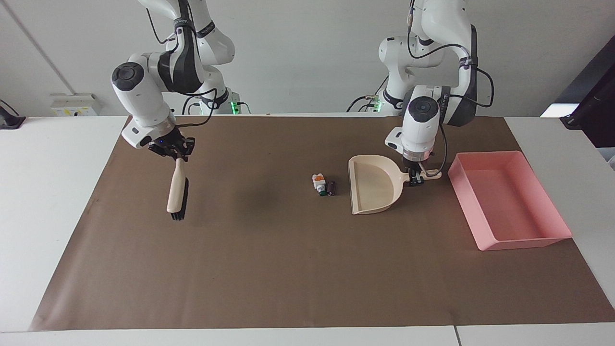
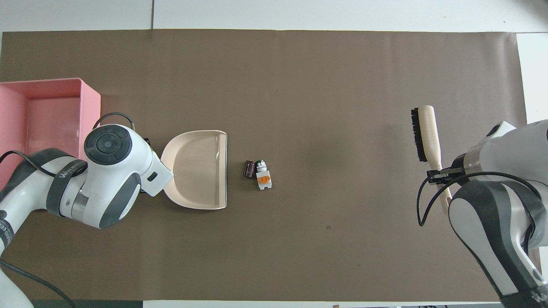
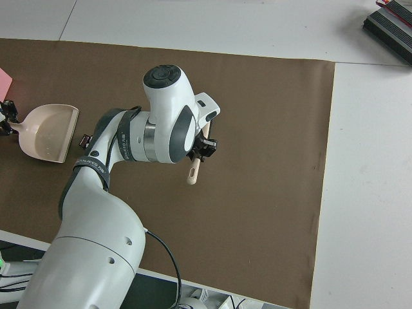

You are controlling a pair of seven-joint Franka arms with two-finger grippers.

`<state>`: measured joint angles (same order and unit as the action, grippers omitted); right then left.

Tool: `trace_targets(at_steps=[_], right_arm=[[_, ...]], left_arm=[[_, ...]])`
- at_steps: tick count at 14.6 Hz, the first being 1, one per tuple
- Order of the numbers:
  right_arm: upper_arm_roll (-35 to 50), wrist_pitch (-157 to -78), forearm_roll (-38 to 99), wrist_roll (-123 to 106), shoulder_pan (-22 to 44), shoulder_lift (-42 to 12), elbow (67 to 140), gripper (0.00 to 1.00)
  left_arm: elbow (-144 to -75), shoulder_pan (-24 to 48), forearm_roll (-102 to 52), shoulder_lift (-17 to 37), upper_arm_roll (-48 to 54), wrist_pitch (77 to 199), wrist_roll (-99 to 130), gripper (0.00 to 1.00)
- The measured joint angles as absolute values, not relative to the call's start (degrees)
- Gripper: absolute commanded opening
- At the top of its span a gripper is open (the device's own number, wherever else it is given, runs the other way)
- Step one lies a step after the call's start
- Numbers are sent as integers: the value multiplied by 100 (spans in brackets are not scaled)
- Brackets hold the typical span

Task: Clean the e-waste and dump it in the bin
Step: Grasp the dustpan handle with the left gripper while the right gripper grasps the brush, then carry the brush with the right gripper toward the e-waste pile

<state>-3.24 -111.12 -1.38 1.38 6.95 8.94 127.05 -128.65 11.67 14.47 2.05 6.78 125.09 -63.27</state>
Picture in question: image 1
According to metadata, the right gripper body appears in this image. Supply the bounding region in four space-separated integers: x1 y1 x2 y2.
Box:
148 130 186 157

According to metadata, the beige brush with black bristles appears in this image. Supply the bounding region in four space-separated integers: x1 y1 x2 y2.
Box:
166 156 190 222

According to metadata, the black stand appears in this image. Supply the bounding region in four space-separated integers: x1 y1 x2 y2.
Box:
0 99 26 130
559 48 615 149

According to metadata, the black cable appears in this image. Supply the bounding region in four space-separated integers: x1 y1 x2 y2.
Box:
345 76 391 113
419 123 449 176
145 7 181 47
407 0 495 109
168 87 218 128

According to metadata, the pink plastic bin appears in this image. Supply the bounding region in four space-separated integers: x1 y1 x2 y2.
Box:
448 150 573 252

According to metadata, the beige plastic dustpan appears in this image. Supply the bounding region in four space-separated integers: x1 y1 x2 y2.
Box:
348 154 443 215

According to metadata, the white wall socket box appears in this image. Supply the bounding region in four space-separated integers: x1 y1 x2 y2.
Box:
50 93 102 117

